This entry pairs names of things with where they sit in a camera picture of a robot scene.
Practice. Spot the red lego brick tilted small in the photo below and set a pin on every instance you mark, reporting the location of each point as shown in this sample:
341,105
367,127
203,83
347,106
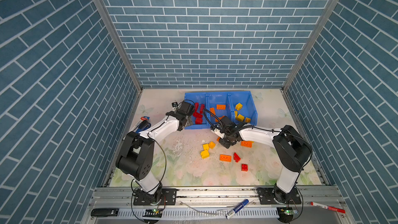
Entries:
236,157

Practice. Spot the orange lego brick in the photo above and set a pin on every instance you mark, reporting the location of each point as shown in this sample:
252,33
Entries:
246,144
221,107
212,110

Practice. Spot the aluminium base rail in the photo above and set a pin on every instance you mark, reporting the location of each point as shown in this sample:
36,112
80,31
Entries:
209,205

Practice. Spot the red white marker pen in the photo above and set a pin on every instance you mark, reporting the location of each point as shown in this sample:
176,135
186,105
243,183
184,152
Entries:
330,208

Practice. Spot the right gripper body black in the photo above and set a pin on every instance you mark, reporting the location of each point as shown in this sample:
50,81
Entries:
225,141

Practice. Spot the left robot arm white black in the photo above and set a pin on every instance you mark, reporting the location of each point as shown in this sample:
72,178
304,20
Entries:
135,157

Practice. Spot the orange lego brick extra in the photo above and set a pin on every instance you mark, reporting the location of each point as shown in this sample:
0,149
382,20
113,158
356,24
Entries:
225,158

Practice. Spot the blue white marker pen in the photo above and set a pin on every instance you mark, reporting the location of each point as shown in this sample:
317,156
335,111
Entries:
236,209

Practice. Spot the red lego brick small lone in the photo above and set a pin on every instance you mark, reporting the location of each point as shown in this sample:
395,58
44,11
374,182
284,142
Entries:
244,167

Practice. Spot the blue stapler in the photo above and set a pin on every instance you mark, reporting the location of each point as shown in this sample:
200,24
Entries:
142,125

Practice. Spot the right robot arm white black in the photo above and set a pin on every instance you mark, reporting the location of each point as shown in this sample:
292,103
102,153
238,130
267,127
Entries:
293,151

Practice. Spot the red lego brick large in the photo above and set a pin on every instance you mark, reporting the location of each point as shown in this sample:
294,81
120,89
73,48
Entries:
202,107

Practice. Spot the black flat device on rail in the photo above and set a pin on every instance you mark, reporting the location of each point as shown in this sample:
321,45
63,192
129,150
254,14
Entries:
104,212

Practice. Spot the blue three-compartment bin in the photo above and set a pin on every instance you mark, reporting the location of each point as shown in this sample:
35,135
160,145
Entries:
228,104

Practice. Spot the orange lego brick bottom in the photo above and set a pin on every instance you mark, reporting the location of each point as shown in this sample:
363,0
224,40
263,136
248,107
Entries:
212,110

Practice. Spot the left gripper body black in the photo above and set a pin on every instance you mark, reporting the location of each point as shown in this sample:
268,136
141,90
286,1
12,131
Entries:
186,119

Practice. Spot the red lego brick bottom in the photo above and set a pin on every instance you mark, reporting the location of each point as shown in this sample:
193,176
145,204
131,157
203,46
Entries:
197,115

